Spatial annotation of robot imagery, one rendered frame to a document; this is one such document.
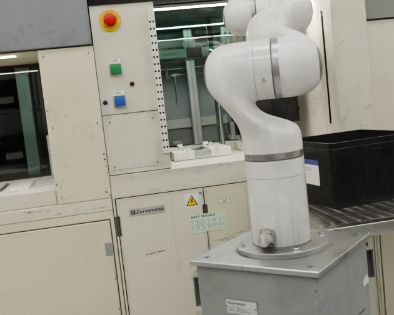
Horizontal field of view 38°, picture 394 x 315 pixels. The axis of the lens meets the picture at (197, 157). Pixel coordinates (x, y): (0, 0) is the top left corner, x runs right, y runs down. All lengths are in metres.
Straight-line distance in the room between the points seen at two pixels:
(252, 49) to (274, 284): 0.45
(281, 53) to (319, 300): 0.46
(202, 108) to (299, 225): 1.67
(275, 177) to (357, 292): 0.30
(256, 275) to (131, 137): 0.85
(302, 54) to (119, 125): 0.85
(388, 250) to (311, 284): 1.08
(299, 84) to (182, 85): 1.66
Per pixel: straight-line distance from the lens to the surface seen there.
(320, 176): 1.55
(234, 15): 1.49
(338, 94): 1.91
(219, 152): 2.05
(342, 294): 1.15
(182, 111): 2.73
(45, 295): 1.89
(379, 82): 2.03
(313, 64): 1.11
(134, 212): 1.83
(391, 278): 2.14
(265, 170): 1.11
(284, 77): 1.10
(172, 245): 1.87
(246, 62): 1.11
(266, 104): 2.09
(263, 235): 1.13
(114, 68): 1.79
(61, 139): 1.80
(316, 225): 1.37
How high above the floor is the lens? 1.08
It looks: 6 degrees down
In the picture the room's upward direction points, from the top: 6 degrees counter-clockwise
